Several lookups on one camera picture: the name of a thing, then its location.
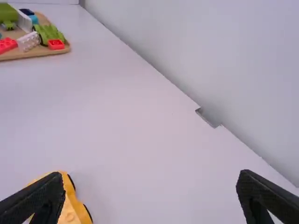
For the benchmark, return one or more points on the cyan toy brick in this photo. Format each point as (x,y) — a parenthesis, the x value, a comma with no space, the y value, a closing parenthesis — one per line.
(35,19)

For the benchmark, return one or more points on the yellow toy car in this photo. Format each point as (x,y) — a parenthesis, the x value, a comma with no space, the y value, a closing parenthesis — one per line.
(72,205)

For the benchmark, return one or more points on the green wheeled toy brick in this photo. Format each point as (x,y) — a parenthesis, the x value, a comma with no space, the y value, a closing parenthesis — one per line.
(52,32)

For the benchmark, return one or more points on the black toy brick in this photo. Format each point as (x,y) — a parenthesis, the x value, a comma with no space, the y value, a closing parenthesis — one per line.
(26,11)

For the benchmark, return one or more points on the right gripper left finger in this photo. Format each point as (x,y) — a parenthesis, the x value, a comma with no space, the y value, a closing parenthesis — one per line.
(35,203)

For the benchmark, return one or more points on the tan tray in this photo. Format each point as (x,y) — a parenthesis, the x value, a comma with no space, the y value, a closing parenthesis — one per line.
(42,53)

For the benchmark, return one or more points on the red toy brick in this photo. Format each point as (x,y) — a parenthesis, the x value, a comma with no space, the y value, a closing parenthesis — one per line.
(56,44)
(8,46)

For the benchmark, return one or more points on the long white toy brick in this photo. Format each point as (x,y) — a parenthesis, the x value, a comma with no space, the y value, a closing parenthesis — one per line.
(25,21)

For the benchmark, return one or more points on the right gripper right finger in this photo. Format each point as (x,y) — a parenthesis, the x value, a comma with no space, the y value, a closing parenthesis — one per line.
(261,198)

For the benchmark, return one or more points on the white studded toy brick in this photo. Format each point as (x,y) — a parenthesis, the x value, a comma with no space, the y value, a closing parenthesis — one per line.
(28,42)

